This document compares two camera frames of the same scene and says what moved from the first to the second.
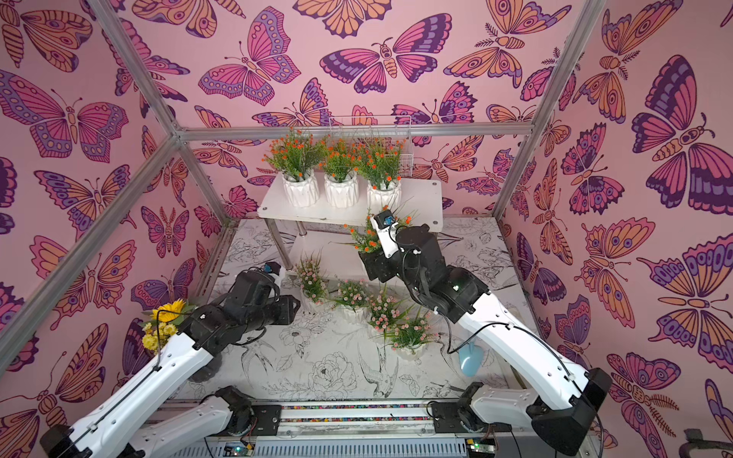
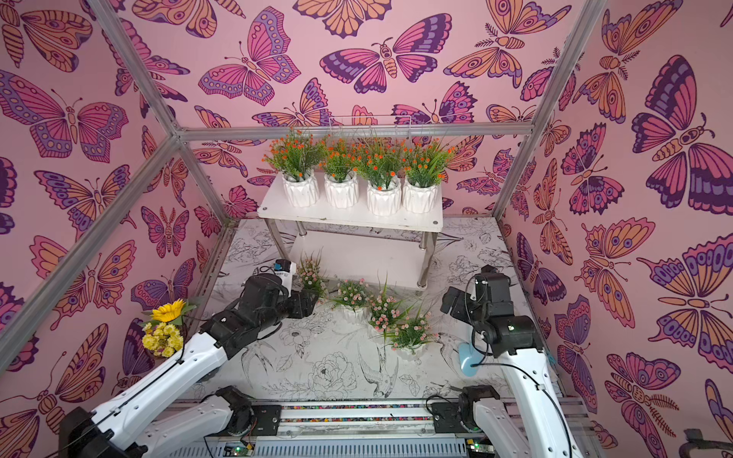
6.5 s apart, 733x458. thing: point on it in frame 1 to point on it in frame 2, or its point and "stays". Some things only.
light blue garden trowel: x=471 y=358 stays
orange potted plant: x=296 y=156 stays
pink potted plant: x=313 y=282 stays
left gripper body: x=281 y=312 to x=298 y=306
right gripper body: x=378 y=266 to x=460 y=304
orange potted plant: x=367 y=240 to x=424 y=166
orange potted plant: x=378 y=161 stays
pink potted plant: x=354 y=300 stays
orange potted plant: x=341 y=162 stays
